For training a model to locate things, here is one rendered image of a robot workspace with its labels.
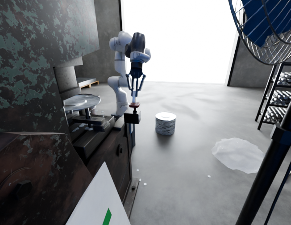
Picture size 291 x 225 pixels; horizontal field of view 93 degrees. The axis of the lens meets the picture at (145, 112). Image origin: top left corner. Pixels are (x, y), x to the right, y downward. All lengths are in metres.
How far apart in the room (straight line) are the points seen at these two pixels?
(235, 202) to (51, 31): 1.47
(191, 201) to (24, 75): 1.24
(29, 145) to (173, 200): 1.09
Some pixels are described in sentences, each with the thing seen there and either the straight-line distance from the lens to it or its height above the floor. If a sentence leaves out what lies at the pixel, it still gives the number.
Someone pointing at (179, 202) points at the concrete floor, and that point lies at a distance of 1.27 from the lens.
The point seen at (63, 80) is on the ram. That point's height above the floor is 0.93.
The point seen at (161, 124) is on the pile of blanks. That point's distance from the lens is 1.88.
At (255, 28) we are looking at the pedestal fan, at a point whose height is 1.09.
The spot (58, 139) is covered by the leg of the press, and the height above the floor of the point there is 0.84.
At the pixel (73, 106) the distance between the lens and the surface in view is 0.82.
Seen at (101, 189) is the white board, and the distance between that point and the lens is 0.69.
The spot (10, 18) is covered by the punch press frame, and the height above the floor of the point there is 1.11.
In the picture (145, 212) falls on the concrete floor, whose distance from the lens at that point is 1.21.
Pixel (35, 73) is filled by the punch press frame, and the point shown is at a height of 0.99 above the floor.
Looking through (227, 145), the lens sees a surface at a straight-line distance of 1.69.
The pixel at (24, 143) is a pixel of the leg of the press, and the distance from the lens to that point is 0.37.
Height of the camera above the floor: 1.04
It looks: 23 degrees down
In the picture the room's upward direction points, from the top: straight up
